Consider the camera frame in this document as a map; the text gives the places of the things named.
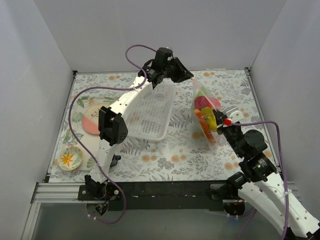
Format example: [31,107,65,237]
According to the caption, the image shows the green cucumber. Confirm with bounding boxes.
[196,92,204,98]

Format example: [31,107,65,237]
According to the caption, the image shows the white plastic basket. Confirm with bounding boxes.
[126,83,176,142]

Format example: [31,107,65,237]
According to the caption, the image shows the small flower coaster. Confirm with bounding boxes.
[58,146,84,172]

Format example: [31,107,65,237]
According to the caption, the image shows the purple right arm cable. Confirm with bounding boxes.
[231,120,291,240]

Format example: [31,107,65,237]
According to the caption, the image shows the dark blue mug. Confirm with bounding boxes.
[109,155,122,172]

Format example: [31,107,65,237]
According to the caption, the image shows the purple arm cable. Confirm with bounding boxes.
[231,120,291,240]
[67,44,158,225]

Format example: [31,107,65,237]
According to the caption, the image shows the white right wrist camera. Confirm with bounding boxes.
[223,106,244,127]

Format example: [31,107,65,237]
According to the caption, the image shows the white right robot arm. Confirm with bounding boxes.
[212,107,320,240]

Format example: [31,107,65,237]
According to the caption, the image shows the red apple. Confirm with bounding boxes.
[194,96,213,110]

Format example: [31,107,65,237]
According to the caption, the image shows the aluminium frame rail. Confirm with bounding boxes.
[21,181,313,240]

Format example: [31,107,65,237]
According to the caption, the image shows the red strawberry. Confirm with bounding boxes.
[211,98,222,111]

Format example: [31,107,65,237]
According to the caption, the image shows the yellow banana bunch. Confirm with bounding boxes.
[200,107,217,132]

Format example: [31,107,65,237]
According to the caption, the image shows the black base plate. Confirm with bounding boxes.
[77,180,246,216]

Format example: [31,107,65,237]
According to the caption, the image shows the pink beige round plate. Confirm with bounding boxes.
[81,102,111,135]

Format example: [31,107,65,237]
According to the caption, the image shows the floral table mat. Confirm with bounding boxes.
[49,69,261,183]

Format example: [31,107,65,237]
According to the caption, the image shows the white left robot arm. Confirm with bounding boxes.
[84,47,193,200]

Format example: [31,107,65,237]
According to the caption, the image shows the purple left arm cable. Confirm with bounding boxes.
[67,44,158,225]

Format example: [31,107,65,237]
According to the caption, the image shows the clear zip top bag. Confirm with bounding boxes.
[191,78,222,151]

